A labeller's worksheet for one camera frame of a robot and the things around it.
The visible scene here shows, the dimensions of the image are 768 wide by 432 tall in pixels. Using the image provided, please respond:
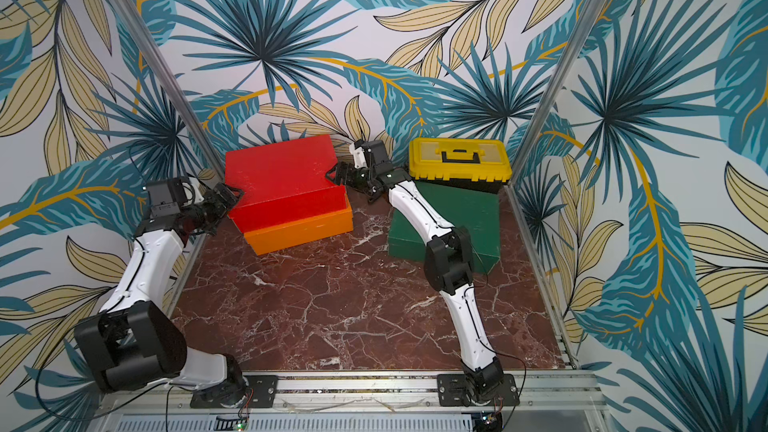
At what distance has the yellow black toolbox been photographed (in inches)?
40.5

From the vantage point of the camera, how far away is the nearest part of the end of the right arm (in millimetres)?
730

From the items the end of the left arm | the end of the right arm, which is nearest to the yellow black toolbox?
the end of the right arm

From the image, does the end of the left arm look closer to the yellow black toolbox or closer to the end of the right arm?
the end of the right arm

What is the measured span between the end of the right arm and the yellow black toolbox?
0.27 metres
